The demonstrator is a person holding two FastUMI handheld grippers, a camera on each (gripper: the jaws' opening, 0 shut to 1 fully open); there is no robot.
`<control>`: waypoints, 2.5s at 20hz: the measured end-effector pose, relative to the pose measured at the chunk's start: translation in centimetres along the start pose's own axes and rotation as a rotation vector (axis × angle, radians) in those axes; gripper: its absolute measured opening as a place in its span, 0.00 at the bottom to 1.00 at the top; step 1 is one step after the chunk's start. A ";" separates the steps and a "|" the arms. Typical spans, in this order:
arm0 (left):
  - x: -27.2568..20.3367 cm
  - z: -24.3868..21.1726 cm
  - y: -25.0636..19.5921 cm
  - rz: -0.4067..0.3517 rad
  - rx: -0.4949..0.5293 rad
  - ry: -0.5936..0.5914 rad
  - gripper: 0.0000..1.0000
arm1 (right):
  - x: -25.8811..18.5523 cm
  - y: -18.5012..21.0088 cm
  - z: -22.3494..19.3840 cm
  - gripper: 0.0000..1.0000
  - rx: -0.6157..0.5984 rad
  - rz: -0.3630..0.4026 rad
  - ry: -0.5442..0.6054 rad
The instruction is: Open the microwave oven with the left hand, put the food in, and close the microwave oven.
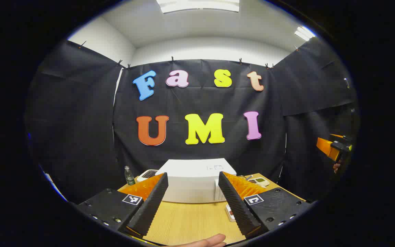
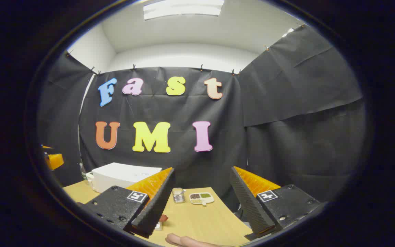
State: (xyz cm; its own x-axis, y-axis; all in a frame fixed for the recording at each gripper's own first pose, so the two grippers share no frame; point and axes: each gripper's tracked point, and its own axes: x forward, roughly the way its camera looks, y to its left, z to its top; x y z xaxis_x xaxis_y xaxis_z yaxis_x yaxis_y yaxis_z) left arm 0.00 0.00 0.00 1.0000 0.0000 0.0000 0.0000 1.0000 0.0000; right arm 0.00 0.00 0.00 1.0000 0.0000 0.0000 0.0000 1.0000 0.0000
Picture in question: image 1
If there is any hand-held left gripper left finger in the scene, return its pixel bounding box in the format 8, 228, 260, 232
77, 173, 169, 237

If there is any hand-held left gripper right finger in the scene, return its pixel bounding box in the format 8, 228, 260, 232
218, 171, 313, 239

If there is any white microwave oven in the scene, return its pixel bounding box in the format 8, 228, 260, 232
155, 158, 237, 203

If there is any small white rectangular tray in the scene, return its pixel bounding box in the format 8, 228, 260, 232
225, 203, 236, 222

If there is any white electronic scale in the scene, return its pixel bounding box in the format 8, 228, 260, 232
136, 169, 158, 182

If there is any white divided bean tray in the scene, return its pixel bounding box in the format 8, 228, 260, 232
248, 177, 270, 187

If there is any clear plastic water bottle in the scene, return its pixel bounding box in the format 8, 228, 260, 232
125, 166, 135, 186

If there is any black backdrop cloth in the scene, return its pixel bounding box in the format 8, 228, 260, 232
24, 37, 359, 204

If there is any ceiling light panel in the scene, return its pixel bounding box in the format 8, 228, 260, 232
156, 0, 240, 14
294, 26, 316, 42

